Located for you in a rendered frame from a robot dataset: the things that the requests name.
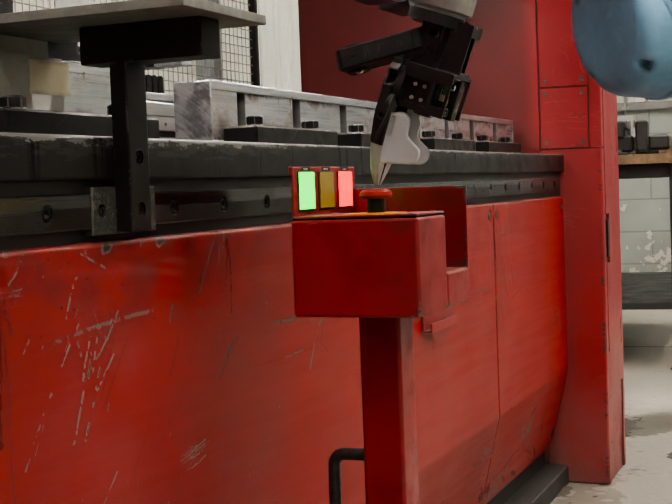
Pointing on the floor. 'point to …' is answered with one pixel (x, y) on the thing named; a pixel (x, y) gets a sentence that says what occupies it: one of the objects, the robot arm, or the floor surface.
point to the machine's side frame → (314, 24)
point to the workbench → (661, 165)
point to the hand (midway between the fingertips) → (374, 172)
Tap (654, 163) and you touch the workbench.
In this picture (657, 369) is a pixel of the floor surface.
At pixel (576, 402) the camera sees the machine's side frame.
